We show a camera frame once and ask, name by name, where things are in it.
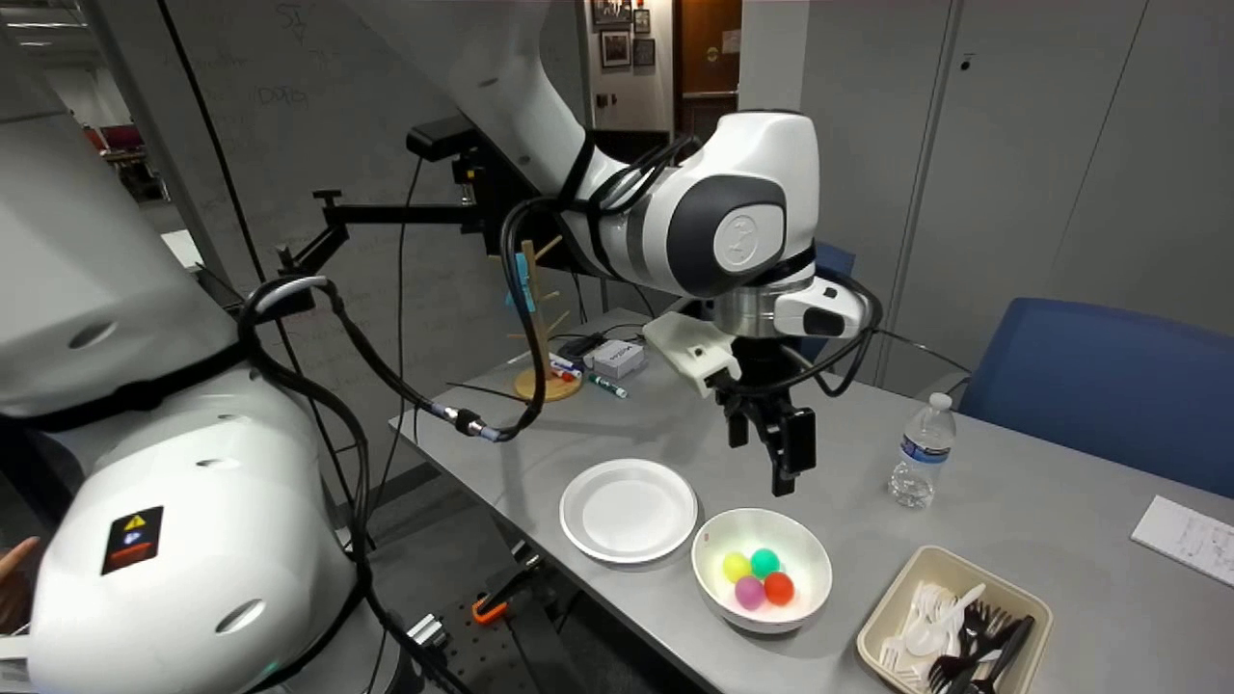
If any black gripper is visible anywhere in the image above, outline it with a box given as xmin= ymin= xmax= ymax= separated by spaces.
xmin=716 ymin=340 xmax=817 ymax=496

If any green ball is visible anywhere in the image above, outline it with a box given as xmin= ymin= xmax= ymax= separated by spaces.
xmin=748 ymin=548 xmax=777 ymax=580

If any red ball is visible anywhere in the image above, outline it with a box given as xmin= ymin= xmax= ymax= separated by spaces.
xmin=762 ymin=572 xmax=794 ymax=606

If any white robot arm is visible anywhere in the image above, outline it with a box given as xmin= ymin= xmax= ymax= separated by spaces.
xmin=0 ymin=0 xmax=871 ymax=694

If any white bowl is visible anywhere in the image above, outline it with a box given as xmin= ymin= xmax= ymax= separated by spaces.
xmin=689 ymin=508 xmax=834 ymax=638

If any yellow ball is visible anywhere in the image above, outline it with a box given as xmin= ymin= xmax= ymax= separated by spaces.
xmin=722 ymin=553 xmax=750 ymax=583

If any white foam plate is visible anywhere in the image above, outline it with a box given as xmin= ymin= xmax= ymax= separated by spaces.
xmin=559 ymin=458 xmax=698 ymax=568

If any purple ball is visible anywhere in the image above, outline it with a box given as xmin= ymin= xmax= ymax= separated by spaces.
xmin=736 ymin=580 xmax=762 ymax=610

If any clear water bottle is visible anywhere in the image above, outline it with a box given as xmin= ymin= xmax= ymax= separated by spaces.
xmin=887 ymin=392 xmax=956 ymax=508

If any small white box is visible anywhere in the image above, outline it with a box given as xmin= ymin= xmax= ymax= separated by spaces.
xmin=582 ymin=340 xmax=644 ymax=383

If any blue chair middle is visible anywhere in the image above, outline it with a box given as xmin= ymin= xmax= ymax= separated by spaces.
xmin=813 ymin=245 xmax=855 ymax=279

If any blue chair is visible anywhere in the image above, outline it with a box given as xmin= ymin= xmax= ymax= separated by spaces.
xmin=813 ymin=245 xmax=855 ymax=279
xmin=961 ymin=297 xmax=1234 ymax=496

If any wooden peg stand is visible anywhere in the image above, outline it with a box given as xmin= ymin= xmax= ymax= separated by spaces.
xmin=511 ymin=238 xmax=582 ymax=403

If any beige cutlery tray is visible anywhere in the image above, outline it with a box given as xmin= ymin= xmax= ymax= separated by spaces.
xmin=855 ymin=544 xmax=1054 ymax=694

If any white plastic cutlery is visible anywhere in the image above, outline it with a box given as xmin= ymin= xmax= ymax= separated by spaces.
xmin=880 ymin=583 xmax=982 ymax=680

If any black plastic fork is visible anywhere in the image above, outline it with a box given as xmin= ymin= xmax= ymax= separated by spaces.
xmin=929 ymin=603 xmax=1035 ymax=694

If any orange black clamp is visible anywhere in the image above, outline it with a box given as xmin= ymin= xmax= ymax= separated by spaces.
xmin=472 ymin=561 xmax=540 ymax=628

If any blue chair right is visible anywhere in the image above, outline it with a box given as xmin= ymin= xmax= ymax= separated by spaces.
xmin=961 ymin=297 xmax=1234 ymax=496

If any white paper sheet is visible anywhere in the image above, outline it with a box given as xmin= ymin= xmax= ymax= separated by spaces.
xmin=1134 ymin=496 xmax=1234 ymax=586

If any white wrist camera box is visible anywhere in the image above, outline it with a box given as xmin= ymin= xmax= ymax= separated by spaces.
xmin=640 ymin=311 xmax=740 ymax=397

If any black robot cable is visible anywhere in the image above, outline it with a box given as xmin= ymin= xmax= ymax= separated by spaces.
xmin=236 ymin=189 xmax=556 ymax=694

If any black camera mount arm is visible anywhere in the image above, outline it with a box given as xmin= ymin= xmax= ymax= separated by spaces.
xmin=276 ymin=116 xmax=523 ymax=274

